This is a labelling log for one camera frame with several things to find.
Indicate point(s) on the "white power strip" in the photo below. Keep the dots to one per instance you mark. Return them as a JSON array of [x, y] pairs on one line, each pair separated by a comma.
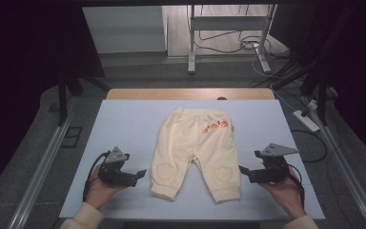
[[305, 120]]

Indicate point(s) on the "wooden table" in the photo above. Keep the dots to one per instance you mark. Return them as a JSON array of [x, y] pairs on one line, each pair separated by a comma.
[[171, 94]]

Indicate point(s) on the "white panel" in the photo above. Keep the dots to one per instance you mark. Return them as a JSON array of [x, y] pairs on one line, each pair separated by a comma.
[[124, 28]]

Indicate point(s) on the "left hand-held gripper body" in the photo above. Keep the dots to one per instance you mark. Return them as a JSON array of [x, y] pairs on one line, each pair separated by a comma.
[[116, 173]]

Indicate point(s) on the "cream baby pants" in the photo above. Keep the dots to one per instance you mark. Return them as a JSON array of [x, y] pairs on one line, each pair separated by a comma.
[[193, 143]]

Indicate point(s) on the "white plug adapter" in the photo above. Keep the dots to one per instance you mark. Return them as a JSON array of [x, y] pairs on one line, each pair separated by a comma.
[[313, 105]]

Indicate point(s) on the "white desk frame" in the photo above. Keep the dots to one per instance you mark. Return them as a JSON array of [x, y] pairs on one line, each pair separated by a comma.
[[227, 23]]

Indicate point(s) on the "dark curtain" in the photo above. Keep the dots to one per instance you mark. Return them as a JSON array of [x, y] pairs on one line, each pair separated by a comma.
[[362, 79], [19, 79]]

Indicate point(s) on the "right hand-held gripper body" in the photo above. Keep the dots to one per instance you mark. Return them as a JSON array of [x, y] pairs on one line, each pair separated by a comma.
[[271, 171]]

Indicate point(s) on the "light blue table mat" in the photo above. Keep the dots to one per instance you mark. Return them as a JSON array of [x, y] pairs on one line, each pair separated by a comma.
[[133, 127]]

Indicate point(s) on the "black metal stand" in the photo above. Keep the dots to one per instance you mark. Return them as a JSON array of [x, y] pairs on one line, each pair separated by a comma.
[[322, 101], [62, 95]]

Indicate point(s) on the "aluminium rail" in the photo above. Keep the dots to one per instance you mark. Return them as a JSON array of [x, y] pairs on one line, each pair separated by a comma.
[[41, 171], [346, 168]]

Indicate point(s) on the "person's right hand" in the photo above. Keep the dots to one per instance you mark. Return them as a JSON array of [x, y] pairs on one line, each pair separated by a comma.
[[287, 195]]

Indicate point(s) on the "black table grommet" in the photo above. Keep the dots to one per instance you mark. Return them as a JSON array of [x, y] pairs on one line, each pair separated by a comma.
[[221, 98]]

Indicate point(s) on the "person's left hand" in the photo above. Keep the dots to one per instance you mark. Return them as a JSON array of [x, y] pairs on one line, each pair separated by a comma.
[[100, 194]]

